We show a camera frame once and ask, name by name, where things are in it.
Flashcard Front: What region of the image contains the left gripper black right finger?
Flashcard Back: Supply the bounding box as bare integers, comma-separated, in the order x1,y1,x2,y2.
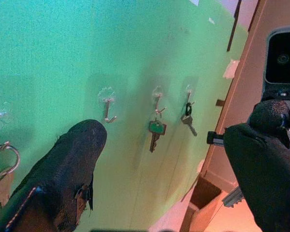
223,122,290,232

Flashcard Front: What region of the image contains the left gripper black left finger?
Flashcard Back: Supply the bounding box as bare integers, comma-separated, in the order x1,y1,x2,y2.
0,118,108,232

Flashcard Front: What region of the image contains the silver toothed key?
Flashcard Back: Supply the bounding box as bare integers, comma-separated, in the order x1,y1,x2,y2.
222,185,243,208

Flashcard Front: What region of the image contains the brown leather key tag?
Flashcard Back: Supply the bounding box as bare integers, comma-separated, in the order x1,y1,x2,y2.
0,169,15,207

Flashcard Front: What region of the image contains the brown cardboard box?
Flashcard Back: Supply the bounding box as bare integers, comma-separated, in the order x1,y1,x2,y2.
180,174,224,232

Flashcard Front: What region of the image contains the green-headed key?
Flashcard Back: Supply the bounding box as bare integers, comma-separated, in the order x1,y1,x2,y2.
148,118,168,153

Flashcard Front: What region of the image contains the green board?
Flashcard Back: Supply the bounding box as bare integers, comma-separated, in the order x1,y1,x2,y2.
0,0,248,232

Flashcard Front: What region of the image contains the silver key with black ring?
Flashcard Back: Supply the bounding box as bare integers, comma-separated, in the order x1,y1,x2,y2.
180,102,198,137

